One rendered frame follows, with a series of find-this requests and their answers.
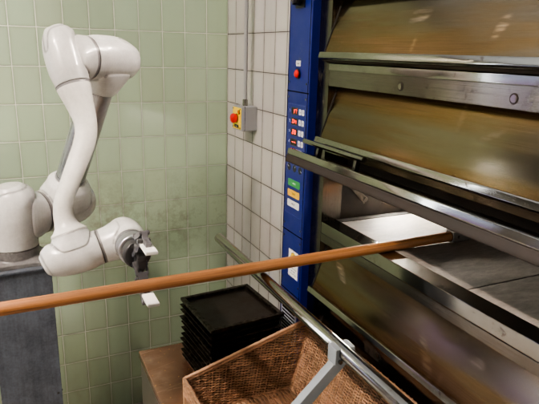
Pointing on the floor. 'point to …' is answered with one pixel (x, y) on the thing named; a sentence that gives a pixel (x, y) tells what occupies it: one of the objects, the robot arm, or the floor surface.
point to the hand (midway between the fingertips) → (151, 278)
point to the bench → (164, 374)
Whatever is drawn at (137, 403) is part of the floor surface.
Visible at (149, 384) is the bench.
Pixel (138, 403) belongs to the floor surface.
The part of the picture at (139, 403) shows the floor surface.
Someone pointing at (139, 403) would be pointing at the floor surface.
